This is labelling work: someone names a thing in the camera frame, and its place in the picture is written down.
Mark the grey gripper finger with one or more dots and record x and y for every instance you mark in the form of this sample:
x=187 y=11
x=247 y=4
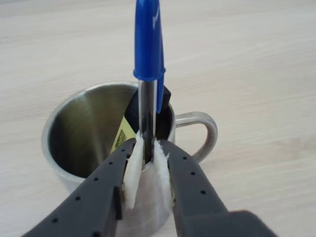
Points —
x=93 y=197
x=195 y=192

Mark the blue capped ballpoint pen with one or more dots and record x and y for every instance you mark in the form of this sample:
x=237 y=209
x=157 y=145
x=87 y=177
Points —
x=148 y=37

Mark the silver metal cup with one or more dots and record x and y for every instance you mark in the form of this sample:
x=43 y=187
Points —
x=81 y=118

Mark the yellow highlighter with black cap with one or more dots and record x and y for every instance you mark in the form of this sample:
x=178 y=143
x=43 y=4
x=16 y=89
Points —
x=132 y=111

